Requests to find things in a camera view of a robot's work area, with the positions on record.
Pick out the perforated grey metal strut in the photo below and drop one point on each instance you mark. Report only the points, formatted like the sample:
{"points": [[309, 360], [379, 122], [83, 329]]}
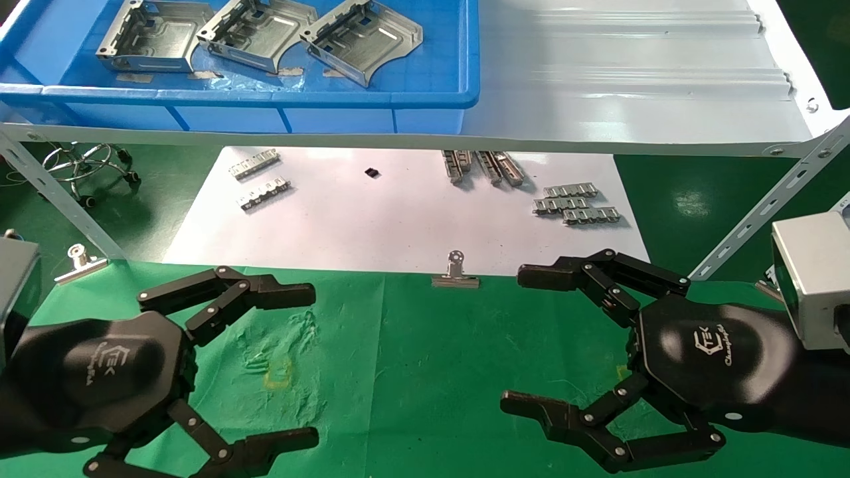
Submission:
{"points": [[764, 206], [60, 199]]}

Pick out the white paper sheet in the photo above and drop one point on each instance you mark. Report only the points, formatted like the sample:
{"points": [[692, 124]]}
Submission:
{"points": [[372, 226]]}

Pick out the silver sheet metal bracket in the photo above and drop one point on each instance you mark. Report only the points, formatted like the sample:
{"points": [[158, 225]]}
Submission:
{"points": [[262, 36], [159, 40], [365, 43]]}

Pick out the silver binder clip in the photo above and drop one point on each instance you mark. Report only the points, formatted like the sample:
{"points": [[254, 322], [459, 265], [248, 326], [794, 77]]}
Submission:
{"points": [[455, 277], [80, 265]]}

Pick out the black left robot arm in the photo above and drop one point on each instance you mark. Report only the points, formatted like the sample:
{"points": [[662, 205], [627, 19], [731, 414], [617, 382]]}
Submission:
{"points": [[5, 425]]}

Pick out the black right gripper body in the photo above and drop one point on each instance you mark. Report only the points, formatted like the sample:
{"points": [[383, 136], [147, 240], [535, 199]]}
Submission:
{"points": [[710, 358]]}

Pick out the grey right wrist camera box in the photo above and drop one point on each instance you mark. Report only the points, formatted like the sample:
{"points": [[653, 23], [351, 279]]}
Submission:
{"points": [[817, 279]]}

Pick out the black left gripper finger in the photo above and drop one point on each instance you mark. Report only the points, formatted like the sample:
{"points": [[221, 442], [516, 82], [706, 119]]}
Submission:
{"points": [[279, 295], [265, 448]]}

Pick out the blue plastic bin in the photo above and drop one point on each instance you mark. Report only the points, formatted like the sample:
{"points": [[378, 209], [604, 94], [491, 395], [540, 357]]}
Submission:
{"points": [[431, 66]]}

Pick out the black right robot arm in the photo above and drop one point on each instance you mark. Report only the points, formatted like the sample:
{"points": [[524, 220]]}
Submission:
{"points": [[820, 392]]}

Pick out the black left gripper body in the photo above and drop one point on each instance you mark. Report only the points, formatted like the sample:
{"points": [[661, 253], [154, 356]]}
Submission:
{"points": [[99, 378]]}

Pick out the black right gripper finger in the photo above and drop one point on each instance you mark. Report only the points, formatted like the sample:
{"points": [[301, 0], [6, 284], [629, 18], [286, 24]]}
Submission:
{"points": [[558, 273], [564, 421]]}

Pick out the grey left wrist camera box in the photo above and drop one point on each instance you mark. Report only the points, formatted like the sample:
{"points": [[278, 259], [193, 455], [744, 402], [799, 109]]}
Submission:
{"points": [[16, 292]]}

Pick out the chrome stool base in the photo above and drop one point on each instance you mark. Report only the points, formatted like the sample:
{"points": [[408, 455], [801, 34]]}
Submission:
{"points": [[86, 166]]}

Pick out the green cloth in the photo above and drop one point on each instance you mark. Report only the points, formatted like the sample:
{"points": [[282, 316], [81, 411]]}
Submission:
{"points": [[412, 372]]}

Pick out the small toothed metal strip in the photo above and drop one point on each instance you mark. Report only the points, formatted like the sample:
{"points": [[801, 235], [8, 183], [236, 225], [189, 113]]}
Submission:
{"points": [[254, 164], [570, 191], [561, 205], [264, 194], [591, 216]]}

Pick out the short metal rail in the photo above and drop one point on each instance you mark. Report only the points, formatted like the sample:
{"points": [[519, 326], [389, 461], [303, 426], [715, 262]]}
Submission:
{"points": [[453, 167], [510, 168], [466, 159], [490, 168]]}

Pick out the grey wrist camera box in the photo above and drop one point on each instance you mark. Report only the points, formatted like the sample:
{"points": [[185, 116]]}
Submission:
{"points": [[817, 279], [16, 292]]}

